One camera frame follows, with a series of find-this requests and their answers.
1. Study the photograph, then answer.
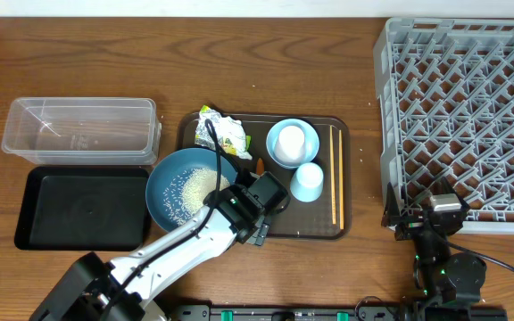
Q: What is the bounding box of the white rice pile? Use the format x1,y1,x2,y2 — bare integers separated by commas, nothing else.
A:
162,168,217,226

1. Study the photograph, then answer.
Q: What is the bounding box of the light blue plastic cup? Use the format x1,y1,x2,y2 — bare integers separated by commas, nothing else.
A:
290,162,324,202

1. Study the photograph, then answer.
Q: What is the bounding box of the dark blue bowl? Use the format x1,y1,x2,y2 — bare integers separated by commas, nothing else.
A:
145,148,217,232

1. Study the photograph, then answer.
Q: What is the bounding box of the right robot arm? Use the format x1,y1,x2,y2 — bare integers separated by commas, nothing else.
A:
381,178,505,321

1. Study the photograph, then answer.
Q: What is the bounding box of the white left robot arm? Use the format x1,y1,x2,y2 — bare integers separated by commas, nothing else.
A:
31,180,283,320

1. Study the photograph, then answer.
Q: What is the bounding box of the grey dishwasher rack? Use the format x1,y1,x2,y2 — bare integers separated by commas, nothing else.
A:
373,18,514,235

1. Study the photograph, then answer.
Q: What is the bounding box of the black waste tray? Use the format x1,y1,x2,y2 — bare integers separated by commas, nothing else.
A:
14,166,151,251

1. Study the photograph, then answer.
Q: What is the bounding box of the orange carrot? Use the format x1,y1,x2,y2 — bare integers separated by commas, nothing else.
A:
255,159,265,176

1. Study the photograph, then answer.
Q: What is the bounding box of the crumpled foil snack wrapper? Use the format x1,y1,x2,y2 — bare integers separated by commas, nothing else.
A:
195,105,253,161

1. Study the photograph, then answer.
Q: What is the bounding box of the light blue small bowl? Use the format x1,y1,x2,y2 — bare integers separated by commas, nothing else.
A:
265,119,320,169

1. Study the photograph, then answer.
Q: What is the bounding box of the left wooden chopstick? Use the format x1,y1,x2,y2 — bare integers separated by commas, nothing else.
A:
329,126,336,225

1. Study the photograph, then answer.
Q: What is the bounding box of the wooden chopstick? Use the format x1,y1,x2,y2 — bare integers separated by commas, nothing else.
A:
338,130,344,230
329,126,336,225

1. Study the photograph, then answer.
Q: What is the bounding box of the brown serving tray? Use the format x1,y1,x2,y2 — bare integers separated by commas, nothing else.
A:
175,111,352,241

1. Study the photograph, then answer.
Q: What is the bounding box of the right wooden chopstick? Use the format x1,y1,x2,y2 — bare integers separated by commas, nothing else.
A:
338,130,344,230

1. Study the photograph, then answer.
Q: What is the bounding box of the clear plastic bin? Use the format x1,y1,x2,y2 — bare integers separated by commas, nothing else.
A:
1,97,162,166

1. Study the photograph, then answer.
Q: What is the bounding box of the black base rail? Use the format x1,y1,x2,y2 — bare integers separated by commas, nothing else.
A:
168,305,508,321

